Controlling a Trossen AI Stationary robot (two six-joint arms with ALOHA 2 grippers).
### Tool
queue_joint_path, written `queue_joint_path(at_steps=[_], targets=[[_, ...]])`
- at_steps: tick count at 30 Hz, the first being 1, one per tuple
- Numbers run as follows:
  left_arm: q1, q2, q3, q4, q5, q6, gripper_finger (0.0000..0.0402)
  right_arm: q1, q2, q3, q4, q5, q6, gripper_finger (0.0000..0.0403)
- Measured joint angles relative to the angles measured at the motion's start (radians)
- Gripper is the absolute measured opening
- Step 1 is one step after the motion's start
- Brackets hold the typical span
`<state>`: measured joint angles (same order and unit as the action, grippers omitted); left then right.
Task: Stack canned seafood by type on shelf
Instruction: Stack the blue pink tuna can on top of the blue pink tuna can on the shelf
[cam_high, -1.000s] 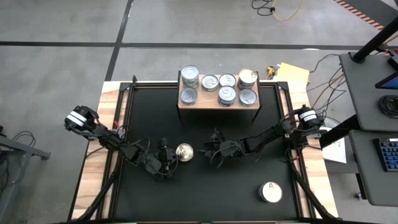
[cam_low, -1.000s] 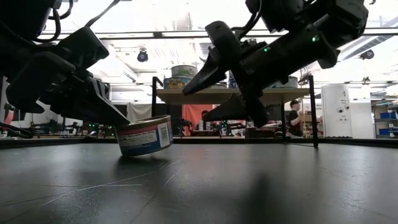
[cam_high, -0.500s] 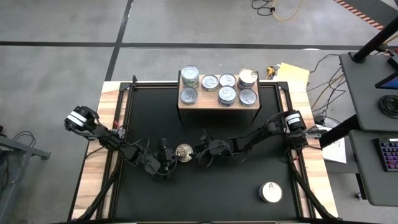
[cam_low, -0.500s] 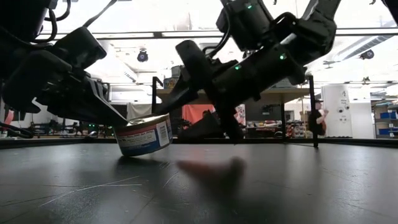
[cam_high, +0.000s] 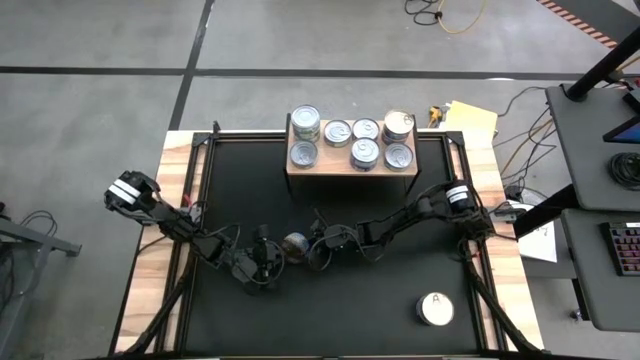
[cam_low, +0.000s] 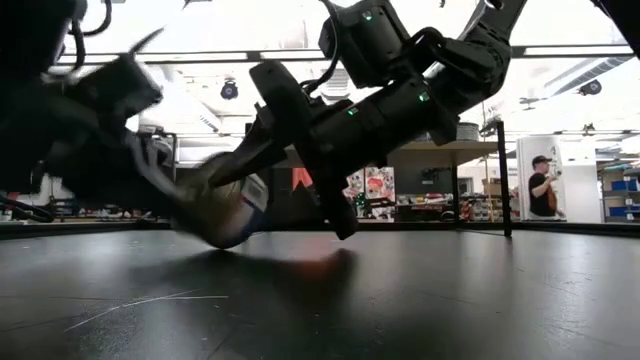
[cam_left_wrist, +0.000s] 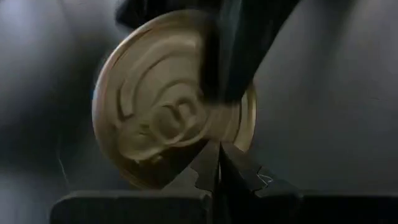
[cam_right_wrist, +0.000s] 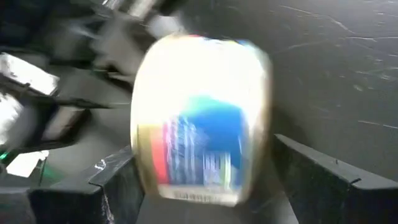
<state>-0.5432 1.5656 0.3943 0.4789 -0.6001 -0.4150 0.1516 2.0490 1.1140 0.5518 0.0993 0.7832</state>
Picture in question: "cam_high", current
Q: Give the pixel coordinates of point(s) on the black camera stand pole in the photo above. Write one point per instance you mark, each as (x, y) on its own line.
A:
(600, 70)

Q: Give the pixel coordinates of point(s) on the black orange striped floor ramp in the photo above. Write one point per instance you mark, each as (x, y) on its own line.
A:
(600, 20)

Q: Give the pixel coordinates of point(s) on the dark blue fish can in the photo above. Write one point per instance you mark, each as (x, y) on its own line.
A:
(365, 150)

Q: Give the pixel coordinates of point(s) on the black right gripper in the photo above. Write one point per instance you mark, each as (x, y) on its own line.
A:
(335, 240)

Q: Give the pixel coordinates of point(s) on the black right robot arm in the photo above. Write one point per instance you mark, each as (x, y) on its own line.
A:
(415, 215)

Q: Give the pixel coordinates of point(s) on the yellow paper pad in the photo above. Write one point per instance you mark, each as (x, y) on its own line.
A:
(472, 117)

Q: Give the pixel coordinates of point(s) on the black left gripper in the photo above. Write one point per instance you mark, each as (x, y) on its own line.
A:
(255, 267)

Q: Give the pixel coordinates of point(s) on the green Bumble Bee tuna can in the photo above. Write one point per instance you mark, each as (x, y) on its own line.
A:
(305, 116)
(306, 134)
(306, 139)

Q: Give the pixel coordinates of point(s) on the black keyboard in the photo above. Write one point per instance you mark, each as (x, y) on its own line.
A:
(625, 247)

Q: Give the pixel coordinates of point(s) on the black tablet monitor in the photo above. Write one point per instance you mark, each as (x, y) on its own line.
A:
(627, 132)

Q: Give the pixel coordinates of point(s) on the tuna can with silver lid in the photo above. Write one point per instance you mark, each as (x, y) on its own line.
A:
(337, 132)

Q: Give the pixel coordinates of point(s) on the white paper sheet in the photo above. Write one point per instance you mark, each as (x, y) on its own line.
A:
(542, 245)

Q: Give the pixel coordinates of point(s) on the grey desk with monitor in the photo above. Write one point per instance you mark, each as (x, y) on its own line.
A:
(580, 150)

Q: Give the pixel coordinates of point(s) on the red label tuna can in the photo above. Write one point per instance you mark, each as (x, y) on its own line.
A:
(365, 128)

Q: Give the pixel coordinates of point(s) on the gold lid red blue can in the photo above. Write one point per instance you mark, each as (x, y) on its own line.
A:
(295, 247)
(398, 123)

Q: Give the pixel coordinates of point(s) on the yellow power plug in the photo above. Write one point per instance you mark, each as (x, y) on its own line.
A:
(435, 114)

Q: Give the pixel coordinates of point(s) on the black diagonal support pole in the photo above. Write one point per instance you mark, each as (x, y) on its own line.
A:
(550, 210)

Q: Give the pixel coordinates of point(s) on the grey metal stand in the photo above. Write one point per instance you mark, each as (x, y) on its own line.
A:
(45, 241)

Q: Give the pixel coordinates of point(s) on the wooden shelf with black frame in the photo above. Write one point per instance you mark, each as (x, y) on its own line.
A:
(327, 167)

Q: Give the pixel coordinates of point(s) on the teal label fish can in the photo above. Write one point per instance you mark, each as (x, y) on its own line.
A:
(303, 153)
(398, 156)

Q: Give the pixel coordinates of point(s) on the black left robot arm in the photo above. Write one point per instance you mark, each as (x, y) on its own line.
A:
(170, 225)

